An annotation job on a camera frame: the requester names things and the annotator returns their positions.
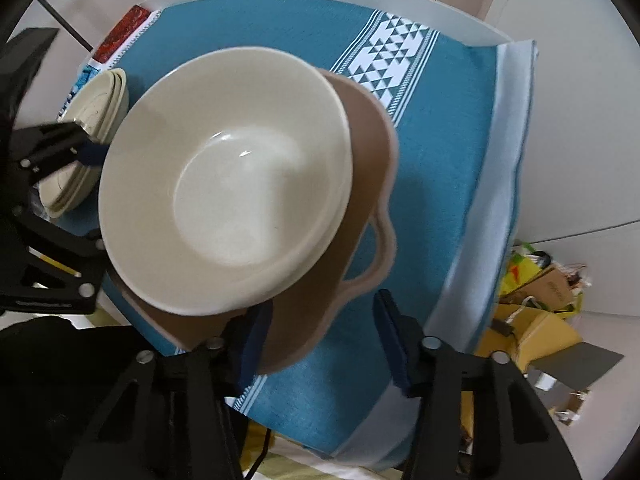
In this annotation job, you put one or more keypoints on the brown cardboard box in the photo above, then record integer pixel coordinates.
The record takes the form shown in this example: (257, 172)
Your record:
(550, 285)

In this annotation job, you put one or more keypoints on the yellow green plastic bag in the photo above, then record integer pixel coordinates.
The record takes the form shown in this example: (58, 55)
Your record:
(520, 265)

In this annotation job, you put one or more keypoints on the black rod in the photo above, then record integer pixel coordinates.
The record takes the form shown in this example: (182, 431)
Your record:
(65, 22)

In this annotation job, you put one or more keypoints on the grey board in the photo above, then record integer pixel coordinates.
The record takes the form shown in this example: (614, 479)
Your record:
(580, 362)

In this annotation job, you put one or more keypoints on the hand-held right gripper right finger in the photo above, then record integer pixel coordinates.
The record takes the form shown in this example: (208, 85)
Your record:
(387, 342)

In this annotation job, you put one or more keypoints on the blue patterned tablecloth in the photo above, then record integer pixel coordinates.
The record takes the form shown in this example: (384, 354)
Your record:
(440, 160)

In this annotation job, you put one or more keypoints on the cream plate with yellow design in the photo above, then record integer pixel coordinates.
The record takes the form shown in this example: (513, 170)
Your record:
(52, 208)

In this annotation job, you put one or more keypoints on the yellow cardboard box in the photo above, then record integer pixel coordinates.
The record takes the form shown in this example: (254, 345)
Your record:
(540, 330)

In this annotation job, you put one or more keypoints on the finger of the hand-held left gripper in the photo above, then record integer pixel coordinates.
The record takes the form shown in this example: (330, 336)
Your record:
(75, 245)
(92, 154)

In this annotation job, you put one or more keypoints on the small cream plate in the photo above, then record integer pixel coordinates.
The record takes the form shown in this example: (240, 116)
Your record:
(85, 105)

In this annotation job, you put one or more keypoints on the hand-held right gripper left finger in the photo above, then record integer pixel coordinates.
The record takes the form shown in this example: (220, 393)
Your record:
(255, 342)

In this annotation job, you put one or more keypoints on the plain cream bowl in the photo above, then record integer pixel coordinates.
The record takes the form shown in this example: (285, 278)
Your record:
(225, 185)

